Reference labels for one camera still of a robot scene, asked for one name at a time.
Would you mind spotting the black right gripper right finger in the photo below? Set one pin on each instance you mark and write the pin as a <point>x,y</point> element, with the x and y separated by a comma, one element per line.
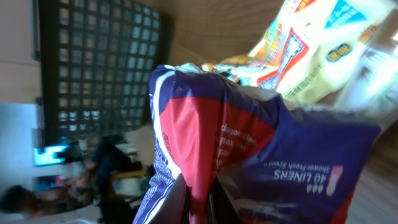
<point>219,209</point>

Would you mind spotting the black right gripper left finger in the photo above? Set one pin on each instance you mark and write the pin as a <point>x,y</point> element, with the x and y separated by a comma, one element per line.
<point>175,209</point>

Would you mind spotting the red purple pad package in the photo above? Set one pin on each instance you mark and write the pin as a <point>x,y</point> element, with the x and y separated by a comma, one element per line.
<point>276,164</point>

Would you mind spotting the yellow snack bag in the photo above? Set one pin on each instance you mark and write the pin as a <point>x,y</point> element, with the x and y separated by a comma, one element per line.
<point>310,49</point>

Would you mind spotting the blurred person in background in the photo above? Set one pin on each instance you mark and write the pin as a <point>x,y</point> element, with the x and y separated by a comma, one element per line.
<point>94,182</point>

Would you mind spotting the grey plastic shopping basket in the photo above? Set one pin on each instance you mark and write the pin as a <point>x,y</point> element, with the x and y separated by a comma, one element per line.
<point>96,58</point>

